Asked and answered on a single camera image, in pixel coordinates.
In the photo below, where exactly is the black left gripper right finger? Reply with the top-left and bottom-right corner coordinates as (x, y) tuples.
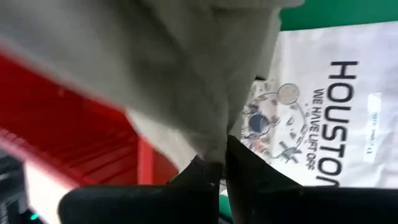
(225, 135), (398, 224)

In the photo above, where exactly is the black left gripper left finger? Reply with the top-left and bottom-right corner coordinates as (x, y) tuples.
(57, 155), (223, 224)

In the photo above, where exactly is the beige garment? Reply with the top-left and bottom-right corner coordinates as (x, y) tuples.
(0, 0), (305, 166)

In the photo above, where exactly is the white printed tote bag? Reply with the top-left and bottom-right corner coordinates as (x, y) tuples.
(229, 21), (398, 189)

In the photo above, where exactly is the red plastic laundry basket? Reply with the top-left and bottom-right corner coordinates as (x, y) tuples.
(0, 46), (180, 189)

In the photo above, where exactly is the green table mat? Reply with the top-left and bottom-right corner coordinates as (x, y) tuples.
(217, 0), (398, 224)

